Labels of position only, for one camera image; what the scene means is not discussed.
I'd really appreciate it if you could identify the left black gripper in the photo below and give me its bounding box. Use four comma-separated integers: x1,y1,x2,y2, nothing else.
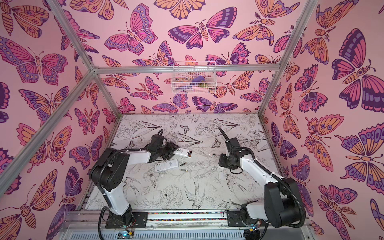
156,141,181,161

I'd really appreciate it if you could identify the white remote with display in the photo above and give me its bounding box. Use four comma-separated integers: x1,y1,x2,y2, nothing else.
155,159,179,172

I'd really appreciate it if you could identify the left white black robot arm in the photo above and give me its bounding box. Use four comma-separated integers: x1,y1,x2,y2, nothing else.
90,132,179,226

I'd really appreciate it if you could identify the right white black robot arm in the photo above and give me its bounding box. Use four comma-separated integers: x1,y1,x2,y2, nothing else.
219,138,306,228

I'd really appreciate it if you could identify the white battery cover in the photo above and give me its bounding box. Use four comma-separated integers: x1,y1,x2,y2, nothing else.
218,172,227,181

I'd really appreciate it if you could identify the purple object in basket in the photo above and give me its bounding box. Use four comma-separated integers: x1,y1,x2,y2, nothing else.
191,76,206,85

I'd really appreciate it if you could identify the white wire basket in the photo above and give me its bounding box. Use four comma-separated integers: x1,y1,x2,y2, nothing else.
170,61,217,95

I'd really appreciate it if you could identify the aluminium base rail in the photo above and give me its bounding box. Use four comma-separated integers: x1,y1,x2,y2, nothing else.
59,210,315,240

